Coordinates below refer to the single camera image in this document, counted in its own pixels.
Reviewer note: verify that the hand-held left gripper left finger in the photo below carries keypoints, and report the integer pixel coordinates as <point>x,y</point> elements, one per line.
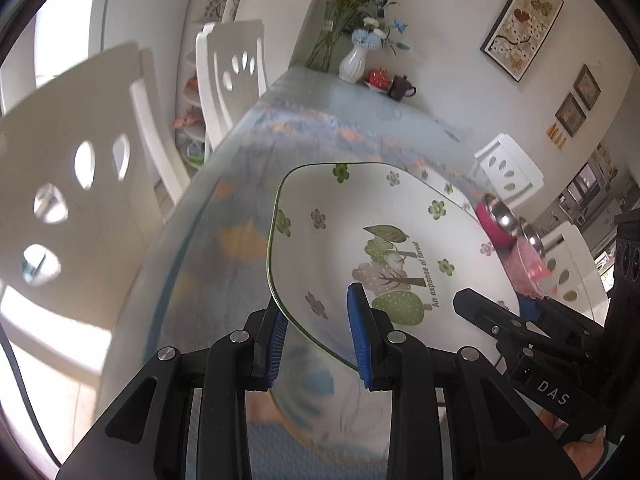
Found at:
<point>275,345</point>

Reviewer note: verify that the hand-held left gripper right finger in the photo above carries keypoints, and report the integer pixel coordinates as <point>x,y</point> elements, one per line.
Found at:
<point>357,330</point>

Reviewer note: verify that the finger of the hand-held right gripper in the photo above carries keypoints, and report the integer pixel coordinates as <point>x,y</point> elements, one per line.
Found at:
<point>487,317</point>
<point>565,317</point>

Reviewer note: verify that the pink plastic cup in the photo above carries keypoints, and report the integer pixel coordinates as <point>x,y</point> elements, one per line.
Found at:
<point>527,267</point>

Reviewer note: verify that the pink steel bowl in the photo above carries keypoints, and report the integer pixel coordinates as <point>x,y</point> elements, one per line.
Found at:
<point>487,222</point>

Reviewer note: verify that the white floral plate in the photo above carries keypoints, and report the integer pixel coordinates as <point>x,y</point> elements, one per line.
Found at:
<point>350,210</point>

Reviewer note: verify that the person's right hand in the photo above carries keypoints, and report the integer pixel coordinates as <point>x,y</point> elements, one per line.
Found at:
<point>585,460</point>

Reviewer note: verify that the white dining chair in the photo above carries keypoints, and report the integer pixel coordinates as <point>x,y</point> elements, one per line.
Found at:
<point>520,160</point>
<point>575,260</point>
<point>50,125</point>
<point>220,95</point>

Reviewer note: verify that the background cabinet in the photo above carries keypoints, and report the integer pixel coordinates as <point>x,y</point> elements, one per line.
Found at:
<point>585,185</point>

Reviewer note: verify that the small framed picture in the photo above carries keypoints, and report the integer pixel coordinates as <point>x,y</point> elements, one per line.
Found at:
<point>587,87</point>
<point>570,114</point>

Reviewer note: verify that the printed blue tablecloth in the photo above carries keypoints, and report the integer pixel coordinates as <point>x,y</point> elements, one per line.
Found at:
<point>300,120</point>

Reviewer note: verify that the black teapot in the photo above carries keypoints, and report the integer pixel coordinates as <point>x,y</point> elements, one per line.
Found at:
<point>399,88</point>

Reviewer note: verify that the red teapot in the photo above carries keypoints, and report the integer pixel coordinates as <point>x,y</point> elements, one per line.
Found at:
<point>377,79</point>

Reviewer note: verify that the white ribbed vase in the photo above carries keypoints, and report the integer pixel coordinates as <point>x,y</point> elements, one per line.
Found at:
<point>354,64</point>

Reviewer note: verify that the large framed butterfly picture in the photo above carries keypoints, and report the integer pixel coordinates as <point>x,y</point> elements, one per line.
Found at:
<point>522,22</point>

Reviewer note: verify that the small yellow wall decoration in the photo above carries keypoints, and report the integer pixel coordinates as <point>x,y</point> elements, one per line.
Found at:
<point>556,135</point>

